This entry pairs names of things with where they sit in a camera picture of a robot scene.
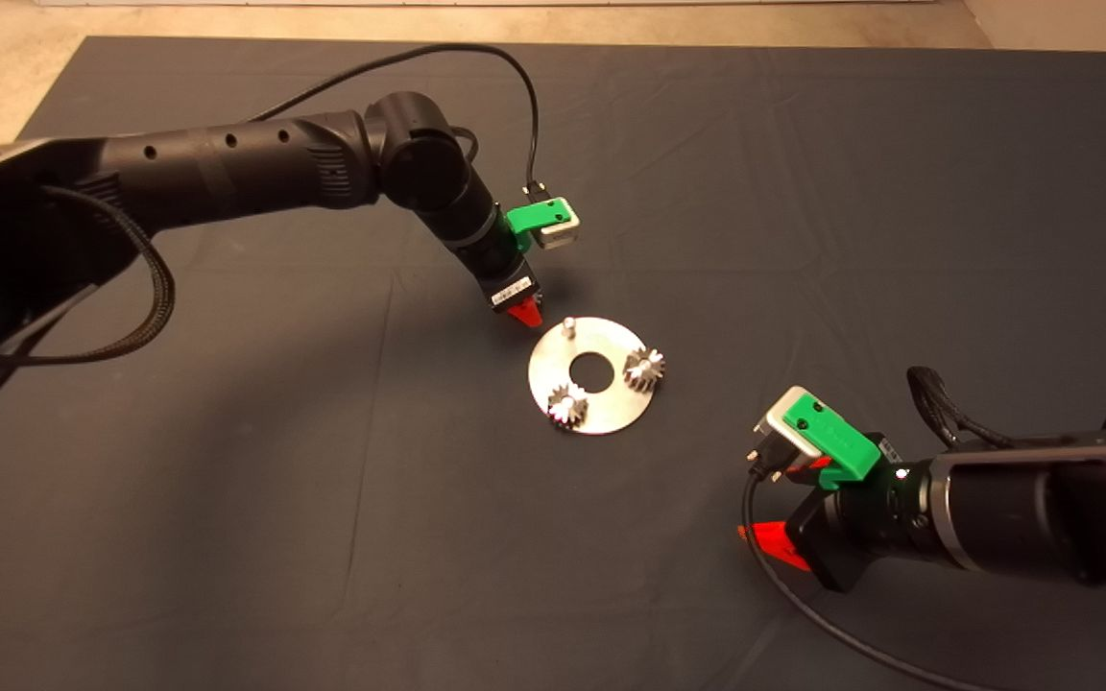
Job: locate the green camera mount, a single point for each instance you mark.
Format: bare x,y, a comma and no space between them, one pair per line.
836,446
529,219

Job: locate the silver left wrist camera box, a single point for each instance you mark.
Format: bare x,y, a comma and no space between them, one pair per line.
561,230

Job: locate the green right camera mount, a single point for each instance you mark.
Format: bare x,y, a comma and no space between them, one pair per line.
836,446

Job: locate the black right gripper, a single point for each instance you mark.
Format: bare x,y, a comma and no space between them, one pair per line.
827,542

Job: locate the dark grey table cloth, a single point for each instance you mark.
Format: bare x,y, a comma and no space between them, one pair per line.
803,144

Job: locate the green left camera mount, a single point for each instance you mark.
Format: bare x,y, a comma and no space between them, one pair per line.
529,219

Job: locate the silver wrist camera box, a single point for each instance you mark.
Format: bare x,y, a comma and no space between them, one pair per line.
779,417
561,230

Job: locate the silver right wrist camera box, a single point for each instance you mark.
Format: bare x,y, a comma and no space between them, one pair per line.
779,417

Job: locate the small steel planetary gear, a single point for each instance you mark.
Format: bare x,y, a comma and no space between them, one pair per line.
644,369
567,408

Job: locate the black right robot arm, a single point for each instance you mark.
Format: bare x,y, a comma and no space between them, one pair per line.
1023,518

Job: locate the round metal carrier plate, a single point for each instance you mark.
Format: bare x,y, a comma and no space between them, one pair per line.
611,408

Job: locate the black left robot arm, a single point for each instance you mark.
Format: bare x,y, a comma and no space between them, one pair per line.
227,163

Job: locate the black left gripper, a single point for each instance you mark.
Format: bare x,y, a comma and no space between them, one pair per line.
512,286

